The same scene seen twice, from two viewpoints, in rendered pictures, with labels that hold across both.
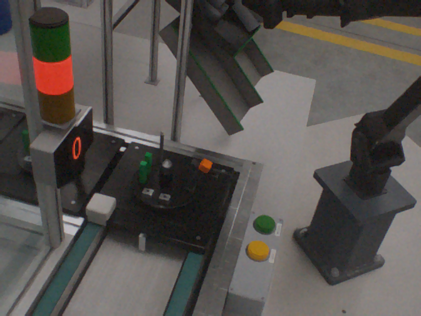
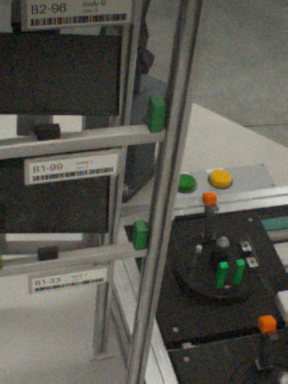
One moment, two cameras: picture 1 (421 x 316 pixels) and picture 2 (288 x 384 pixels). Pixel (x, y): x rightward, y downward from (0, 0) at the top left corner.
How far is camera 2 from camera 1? 1.49 m
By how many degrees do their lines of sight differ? 79
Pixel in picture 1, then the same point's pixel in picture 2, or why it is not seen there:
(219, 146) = (23, 316)
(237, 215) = (185, 210)
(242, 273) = (252, 183)
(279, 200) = not seen: hidden behind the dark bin
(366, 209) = (157, 85)
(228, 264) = (251, 194)
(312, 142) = not seen: outside the picture
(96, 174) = (253, 342)
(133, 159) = (197, 322)
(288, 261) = not seen: hidden behind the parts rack
